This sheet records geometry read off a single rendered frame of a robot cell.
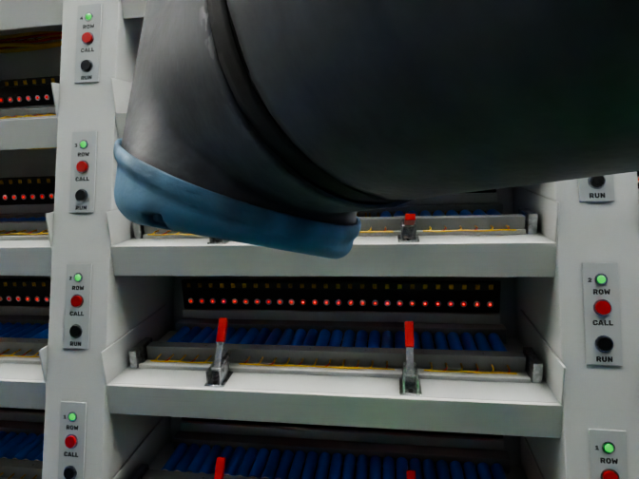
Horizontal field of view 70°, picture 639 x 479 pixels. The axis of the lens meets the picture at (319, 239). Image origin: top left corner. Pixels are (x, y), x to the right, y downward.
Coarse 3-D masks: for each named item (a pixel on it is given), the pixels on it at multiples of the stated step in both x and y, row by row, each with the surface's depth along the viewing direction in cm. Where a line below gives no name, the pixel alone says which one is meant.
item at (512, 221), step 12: (420, 216) 65; (432, 216) 64; (444, 216) 64; (456, 216) 64; (468, 216) 63; (480, 216) 63; (492, 216) 62; (504, 216) 62; (516, 216) 61; (144, 228) 70; (156, 228) 70; (360, 228) 65; (372, 228) 65; (384, 228) 64; (396, 228) 64; (420, 228) 64; (432, 228) 64; (444, 228) 63; (456, 228) 63; (468, 228) 63; (480, 228) 62; (492, 228) 61; (504, 228) 62; (516, 228) 62
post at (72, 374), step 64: (64, 0) 70; (64, 64) 69; (128, 64) 71; (64, 128) 68; (64, 192) 67; (64, 256) 67; (64, 320) 66; (128, 320) 70; (64, 384) 65; (128, 448) 70
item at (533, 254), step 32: (128, 224) 70; (544, 224) 60; (128, 256) 65; (160, 256) 65; (192, 256) 64; (224, 256) 63; (256, 256) 62; (288, 256) 62; (352, 256) 60; (384, 256) 60; (416, 256) 59; (448, 256) 58; (480, 256) 58; (512, 256) 57; (544, 256) 57
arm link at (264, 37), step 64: (256, 0) 8; (320, 0) 7; (384, 0) 6; (448, 0) 5; (512, 0) 5; (576, 0) 5; (256, 64) 9; (320, 64) 8; (384, 64) 7; (448, 64) 6; (512, 64) 6; (576, 64) 5; (256, 128) 10; (320, 128) 9; (384, 128) 8; (448, 128) 7; (512, 128) 6; (576, 128) 6; (384, 192) 11; (448, 192) 10
